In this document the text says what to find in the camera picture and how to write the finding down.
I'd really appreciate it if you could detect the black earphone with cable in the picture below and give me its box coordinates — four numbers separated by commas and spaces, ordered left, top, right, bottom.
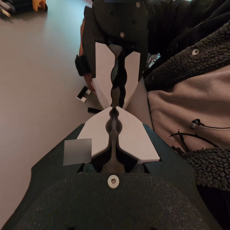
190, 119, 230, 129

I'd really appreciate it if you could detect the dark fleece jacket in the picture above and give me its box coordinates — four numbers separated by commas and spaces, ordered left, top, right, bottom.
144, 22, 230, 230

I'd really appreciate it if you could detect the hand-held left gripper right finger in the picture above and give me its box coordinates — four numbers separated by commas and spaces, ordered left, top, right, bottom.
115, 106, 161, 165

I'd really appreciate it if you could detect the black and white lego assembly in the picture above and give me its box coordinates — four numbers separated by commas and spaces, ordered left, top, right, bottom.
76, 86, 92, 103

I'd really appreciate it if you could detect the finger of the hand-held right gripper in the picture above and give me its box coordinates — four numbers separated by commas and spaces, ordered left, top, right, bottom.
92, 42, 119, 110
112, 51, 141, 110

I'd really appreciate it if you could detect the beige sweatshirt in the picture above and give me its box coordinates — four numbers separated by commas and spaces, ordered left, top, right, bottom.
126, 66, 230, 155

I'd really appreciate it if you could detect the person's right hand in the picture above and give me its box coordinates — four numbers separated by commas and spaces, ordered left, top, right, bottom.
79, 19, 96, 92

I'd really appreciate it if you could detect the plaid cloth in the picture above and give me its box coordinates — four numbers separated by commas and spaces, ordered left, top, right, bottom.
146, 52, 160, 68

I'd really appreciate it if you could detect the orange and black lego car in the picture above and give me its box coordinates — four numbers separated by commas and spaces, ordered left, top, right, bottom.
0, 0, 48, 18

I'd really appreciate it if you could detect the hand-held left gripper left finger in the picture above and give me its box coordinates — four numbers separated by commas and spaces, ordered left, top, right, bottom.
77, 106, 113, 160

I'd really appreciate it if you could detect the person's right forearm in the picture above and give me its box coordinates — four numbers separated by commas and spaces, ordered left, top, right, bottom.
148, 0, 230, 55

